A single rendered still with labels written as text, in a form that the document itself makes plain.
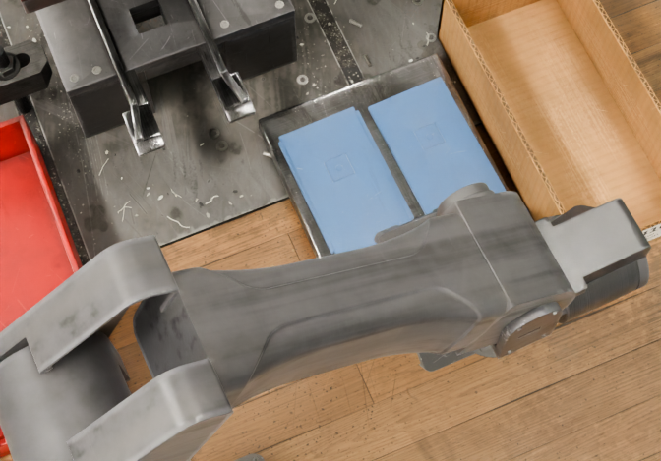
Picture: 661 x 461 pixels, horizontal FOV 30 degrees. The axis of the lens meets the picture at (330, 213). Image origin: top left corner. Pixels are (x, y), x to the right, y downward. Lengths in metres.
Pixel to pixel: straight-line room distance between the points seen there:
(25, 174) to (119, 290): 0.55
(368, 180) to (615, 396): 0.27
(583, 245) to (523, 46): 0.41
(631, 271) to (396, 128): 0.35
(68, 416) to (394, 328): 0.16
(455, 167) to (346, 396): 0.21
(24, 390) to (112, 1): 0.53
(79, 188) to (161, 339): 0.51
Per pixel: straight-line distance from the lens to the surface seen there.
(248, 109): 1.00
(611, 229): 0.75
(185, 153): 1.08
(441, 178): 1.04
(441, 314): 0.63
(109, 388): 0.59
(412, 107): 1.07
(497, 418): 1.00
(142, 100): 1.01
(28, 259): 1.06
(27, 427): 0.59
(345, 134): 1.05
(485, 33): 1.13
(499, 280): 0.65
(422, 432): 0.99
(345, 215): 1.02
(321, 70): 1.11
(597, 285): 0.76
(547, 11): 1.15
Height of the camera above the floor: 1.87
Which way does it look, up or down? 67 degrees down
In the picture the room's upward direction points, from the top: 1 degrees counter-clockwise
